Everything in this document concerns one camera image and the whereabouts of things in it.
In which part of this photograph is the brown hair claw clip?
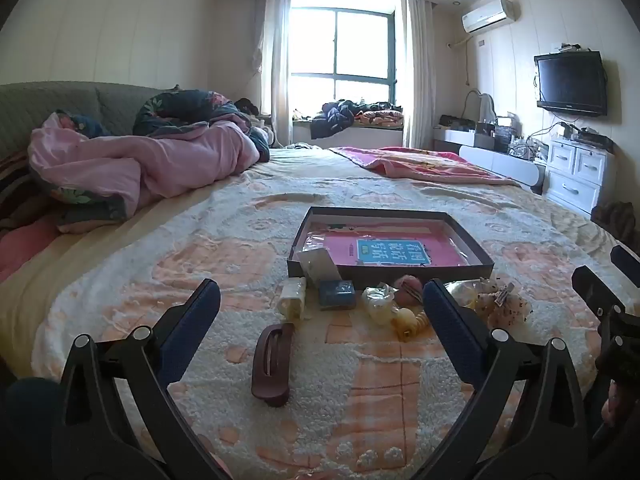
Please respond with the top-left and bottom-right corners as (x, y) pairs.
(251, 323), (296, 407)

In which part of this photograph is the white dressing desk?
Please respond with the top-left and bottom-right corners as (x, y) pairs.
(433, 129), (547, 192)

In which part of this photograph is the pink quilt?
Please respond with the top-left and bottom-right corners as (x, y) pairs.
(27, 112), (261, 235)

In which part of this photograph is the white drawer cabinet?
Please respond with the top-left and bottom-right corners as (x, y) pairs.
(542, 138), (617, 219)

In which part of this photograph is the beige dotted scrunchie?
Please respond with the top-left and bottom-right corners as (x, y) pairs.
(444, 277), (534, 332)

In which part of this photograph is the small blue box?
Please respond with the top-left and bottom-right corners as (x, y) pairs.
(318, 280), (356, 311)

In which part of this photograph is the dark floral quilt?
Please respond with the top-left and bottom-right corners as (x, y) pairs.
(132, 89), (253, 137)

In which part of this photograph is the white air conditioner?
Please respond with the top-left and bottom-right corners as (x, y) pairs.
(460, 0), (517, 34)

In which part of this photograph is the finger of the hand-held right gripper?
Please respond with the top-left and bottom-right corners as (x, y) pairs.
(571, 265), (628, 323)
(610, 244), (640, 287)

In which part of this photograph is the dark shallow cardboard box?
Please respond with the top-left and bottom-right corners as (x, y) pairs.
(286, 205), (495, 291)

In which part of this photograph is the striped pillow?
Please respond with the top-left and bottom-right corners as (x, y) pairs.
(0, 149), (51, 233)

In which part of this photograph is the window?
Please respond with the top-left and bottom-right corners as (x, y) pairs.
(289, 6), (399, 95)

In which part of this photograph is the pink printed blanket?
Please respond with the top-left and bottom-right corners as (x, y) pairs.
(328, 146), (527, 188)

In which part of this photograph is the peach patterned bedspread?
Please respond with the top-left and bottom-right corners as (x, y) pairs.
(0, 147), (617, 480)

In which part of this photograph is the yellow spiral hair tie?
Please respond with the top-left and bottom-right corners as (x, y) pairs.
(391, 307), (431, 344)

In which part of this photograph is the pink pompom hair clip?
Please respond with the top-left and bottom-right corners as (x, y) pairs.
(394, 275), (425, 307)

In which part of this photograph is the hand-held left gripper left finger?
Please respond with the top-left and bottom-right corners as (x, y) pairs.
(52, 278), (236, 480)

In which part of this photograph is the white curtain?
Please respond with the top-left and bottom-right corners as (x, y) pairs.
(257, 0), (294, 149)
(404, 0), (437, 150)

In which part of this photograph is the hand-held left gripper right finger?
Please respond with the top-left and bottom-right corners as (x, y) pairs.
(410, 279), (590, 480)

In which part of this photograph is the white hair clip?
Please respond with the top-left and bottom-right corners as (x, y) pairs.
(279, 277), (307, 319)

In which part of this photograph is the dark jacket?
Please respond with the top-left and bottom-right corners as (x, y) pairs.
(309, 100), (359, 141)

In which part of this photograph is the black wall television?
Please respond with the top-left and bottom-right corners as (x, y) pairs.
(533, 50), (609, 118)

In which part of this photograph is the brown cloth heap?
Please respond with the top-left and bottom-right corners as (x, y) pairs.
(591, 201), (637, 252)

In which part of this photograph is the white card jewelry packet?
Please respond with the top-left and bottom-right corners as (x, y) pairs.
(298, 248), (342, 291)

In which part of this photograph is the pink book with blue label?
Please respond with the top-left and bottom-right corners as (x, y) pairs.
(305, 222), (466, 267)

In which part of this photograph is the green padded headboard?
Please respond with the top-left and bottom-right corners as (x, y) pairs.
(0, 81), (168, 161)

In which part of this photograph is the clear bag with yellow accessory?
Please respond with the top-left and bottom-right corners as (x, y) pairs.
(361, 284), (397, 327)

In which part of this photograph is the colourful cloth on window seat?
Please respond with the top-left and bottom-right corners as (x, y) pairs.
(357, 108), (404, 127)

